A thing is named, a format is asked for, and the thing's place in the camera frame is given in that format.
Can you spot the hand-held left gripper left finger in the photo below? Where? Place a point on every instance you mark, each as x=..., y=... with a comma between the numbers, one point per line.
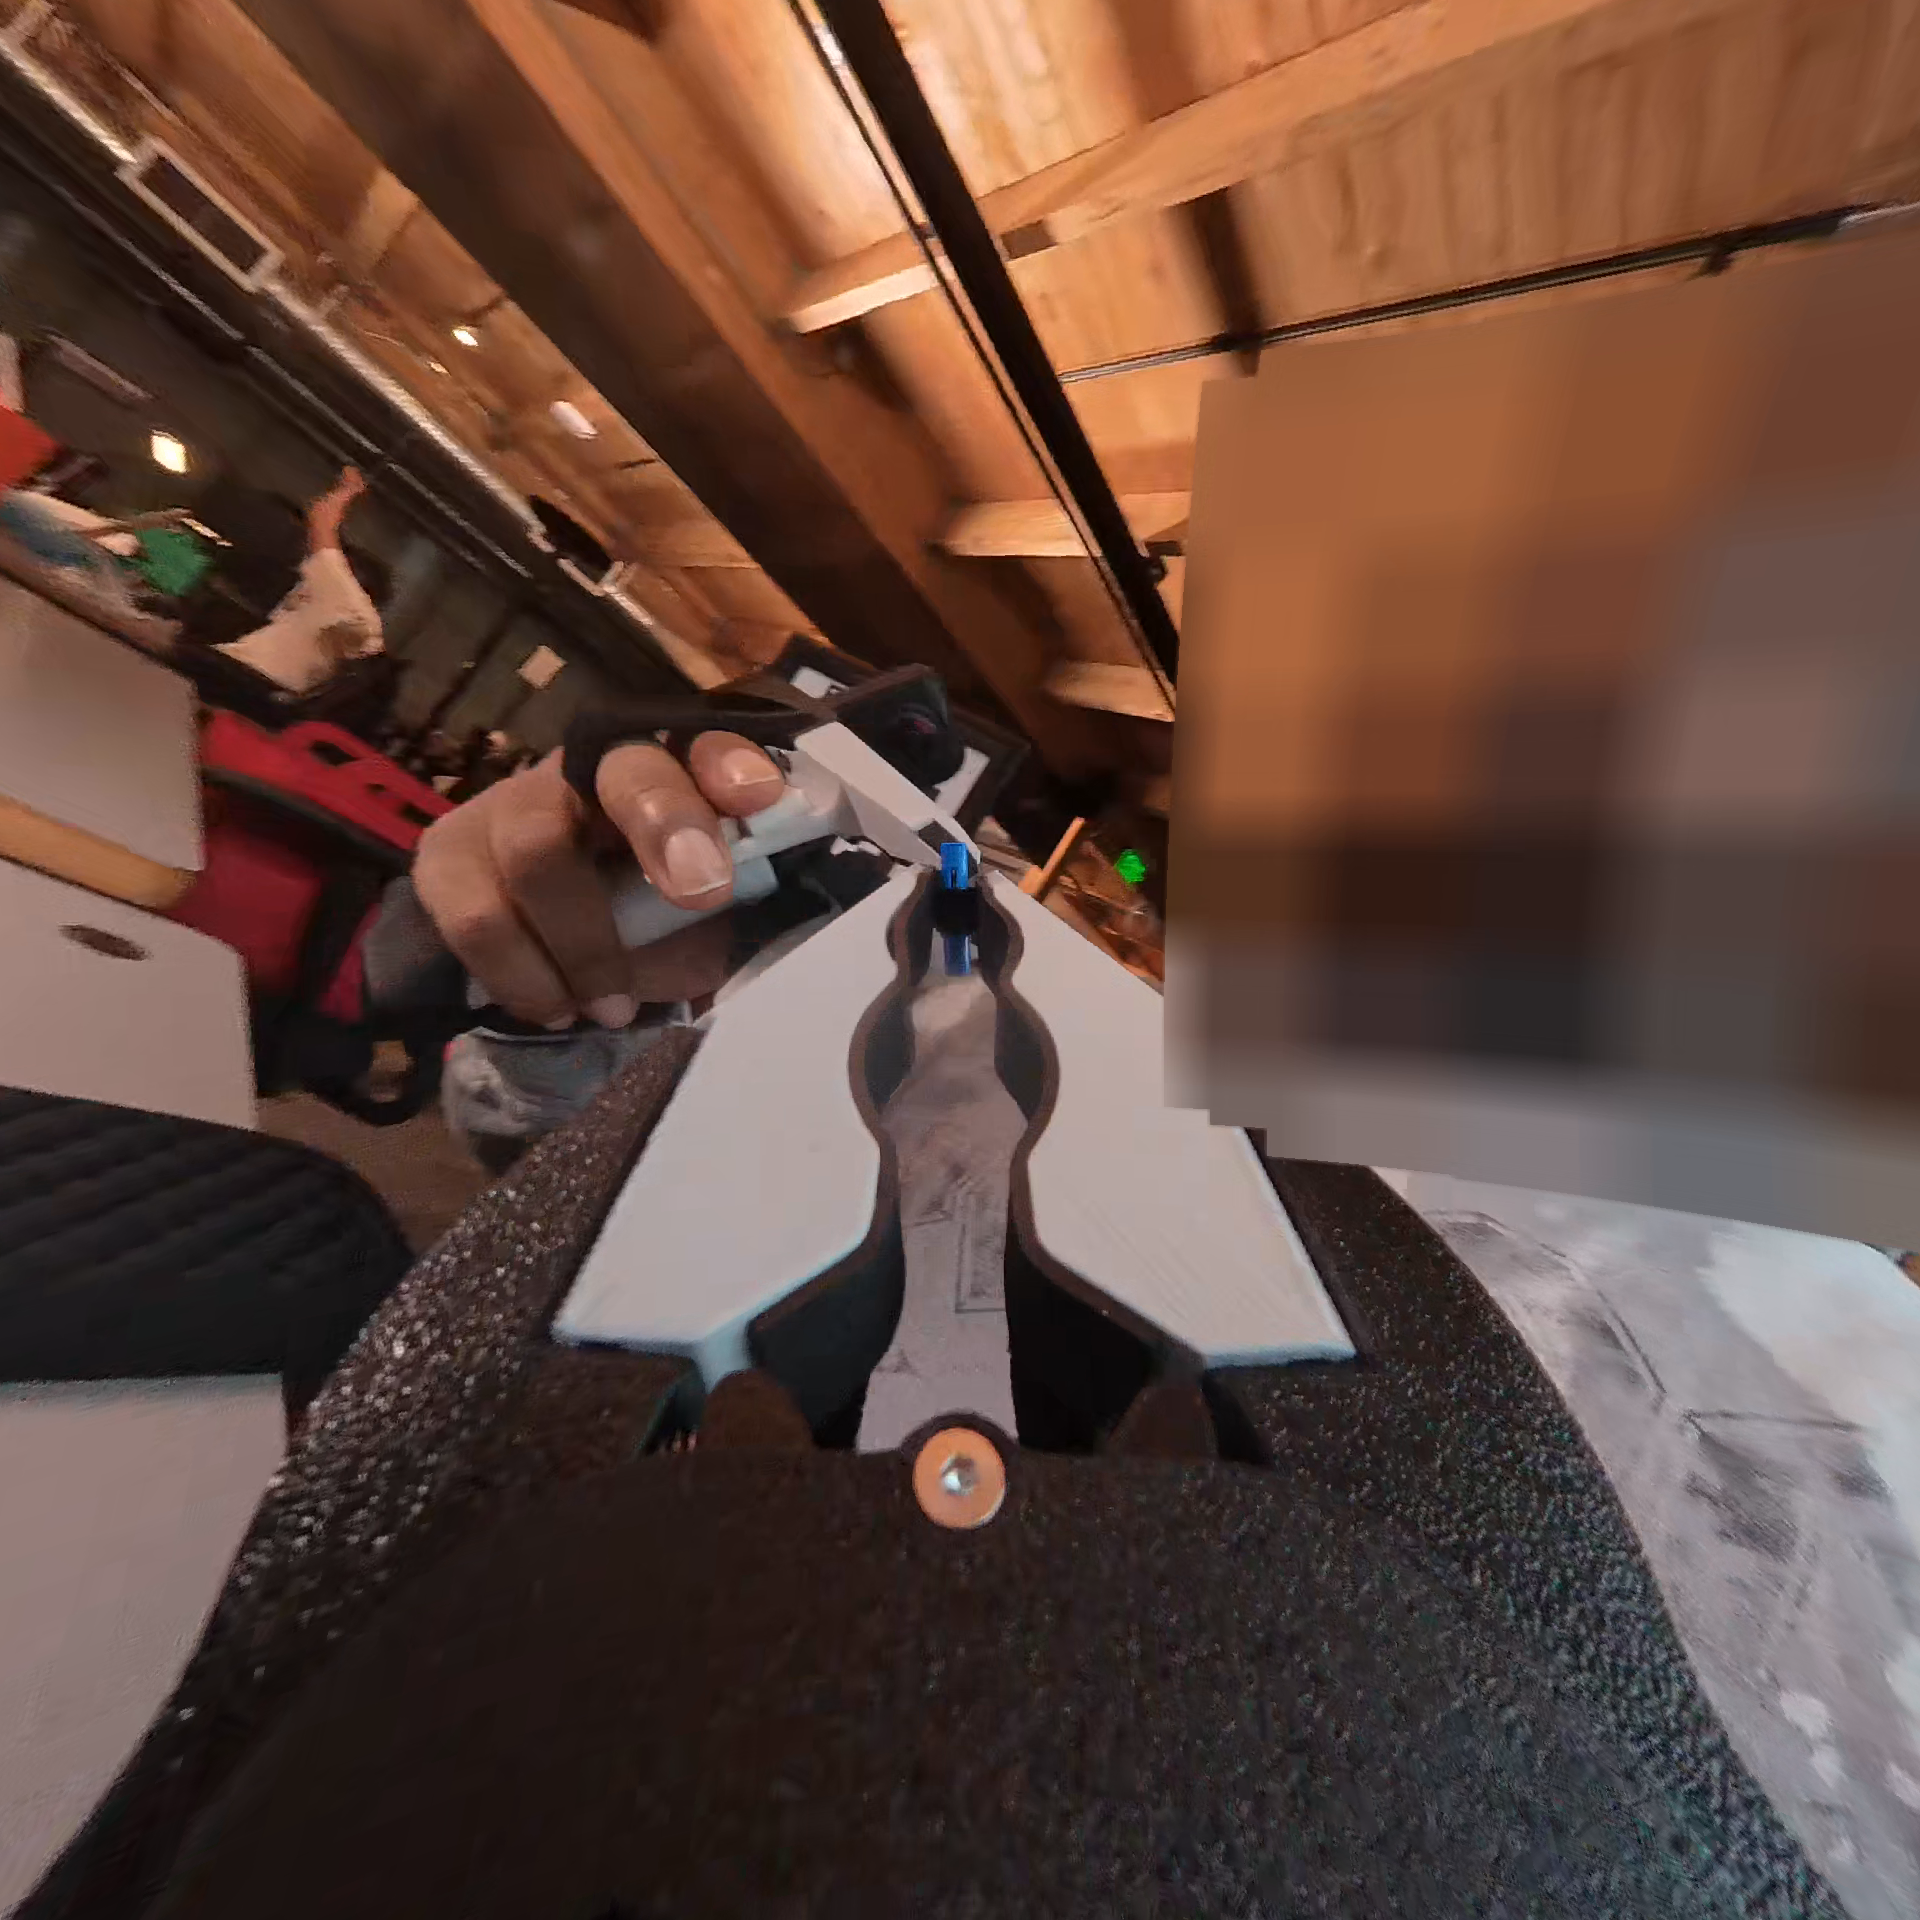
x=721, y=1200

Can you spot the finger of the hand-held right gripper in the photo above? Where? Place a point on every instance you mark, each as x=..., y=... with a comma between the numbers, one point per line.
x=884, y=797

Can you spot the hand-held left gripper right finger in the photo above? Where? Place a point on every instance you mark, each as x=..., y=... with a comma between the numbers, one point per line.
x=1154, y=1215

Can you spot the small blue toy pin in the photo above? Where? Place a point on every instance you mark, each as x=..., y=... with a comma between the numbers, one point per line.
x=953, y=859

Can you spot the black toy brick beam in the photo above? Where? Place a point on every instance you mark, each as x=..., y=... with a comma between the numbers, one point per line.
x=953, y=907

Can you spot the person's right hand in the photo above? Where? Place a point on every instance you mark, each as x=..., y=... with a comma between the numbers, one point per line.
x=511, y=901

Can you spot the black quilted cushion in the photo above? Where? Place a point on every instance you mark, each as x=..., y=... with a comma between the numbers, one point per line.
x=164, y=1231

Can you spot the red chair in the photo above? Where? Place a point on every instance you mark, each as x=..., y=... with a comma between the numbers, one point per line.
x=292, y=840

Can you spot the green cloth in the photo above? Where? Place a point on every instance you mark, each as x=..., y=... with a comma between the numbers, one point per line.
x=171, y=558

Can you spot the white table with wooden edge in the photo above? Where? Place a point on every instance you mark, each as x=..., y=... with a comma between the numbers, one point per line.
x=89, y=720

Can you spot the black ceiling rail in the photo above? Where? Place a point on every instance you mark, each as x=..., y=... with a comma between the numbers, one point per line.
x=990, y=284

